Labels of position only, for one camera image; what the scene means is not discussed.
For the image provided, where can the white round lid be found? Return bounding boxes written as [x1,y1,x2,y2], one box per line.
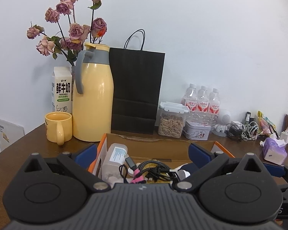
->
[176,169,190,181]

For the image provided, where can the white plastic rectangular case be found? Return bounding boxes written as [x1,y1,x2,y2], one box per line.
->
[102,143,128,184]

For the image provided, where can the braided black usb cable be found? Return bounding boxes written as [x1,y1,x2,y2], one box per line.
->
[124,156,173,184]

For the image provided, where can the thin black cable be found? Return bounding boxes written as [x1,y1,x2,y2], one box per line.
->
[118,163,183,184]

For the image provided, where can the purple tissue pack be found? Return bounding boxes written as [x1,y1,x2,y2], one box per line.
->
[260,134,287,165]

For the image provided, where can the small white tin box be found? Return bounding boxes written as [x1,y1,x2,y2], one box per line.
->
[183,121,211,141]

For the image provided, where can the yellow ceramic mug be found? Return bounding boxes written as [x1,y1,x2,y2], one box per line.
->
[45,112,73,146]

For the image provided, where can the white toy robot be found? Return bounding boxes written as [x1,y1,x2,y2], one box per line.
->
[212,109,231,137]

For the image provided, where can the colourful snack packet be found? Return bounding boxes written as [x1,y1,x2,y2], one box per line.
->
[257,111,276,136]

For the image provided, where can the clear seed storage container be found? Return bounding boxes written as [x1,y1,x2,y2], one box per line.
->
[158,102,189,139]

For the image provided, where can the middle water bottle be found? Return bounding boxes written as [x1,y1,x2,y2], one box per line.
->
[197,86,209,112]

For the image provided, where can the water bottle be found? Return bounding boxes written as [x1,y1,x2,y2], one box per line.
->
[208,88,221,125]
[182,84,198,112]
[197,86,209,112]

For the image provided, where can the red orange cardboard box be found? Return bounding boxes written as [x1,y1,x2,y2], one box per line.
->
[88,133,234,177]

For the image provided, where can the right water bottle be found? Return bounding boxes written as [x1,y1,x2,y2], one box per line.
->
[208,88,221,125]

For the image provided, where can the white milk carton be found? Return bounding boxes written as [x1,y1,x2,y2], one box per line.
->
[51,67,72,114]

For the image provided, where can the left water bottle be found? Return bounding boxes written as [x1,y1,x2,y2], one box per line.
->
[182,84,198,112]

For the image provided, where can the yellow thermos jug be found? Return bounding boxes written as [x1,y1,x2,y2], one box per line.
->
[72,42,114,142]

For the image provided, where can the white leaflet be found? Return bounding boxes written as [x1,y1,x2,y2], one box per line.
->
[0,119,25,151]

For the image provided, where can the black paper shopping bag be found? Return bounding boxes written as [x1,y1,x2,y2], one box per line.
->
[109,37,165,134]

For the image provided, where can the dried pink rose bouquet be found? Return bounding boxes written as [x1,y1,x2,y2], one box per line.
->
[26,0,108,67]

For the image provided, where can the tangled cables and chargers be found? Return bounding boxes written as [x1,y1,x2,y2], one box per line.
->
[226,111,265,142]

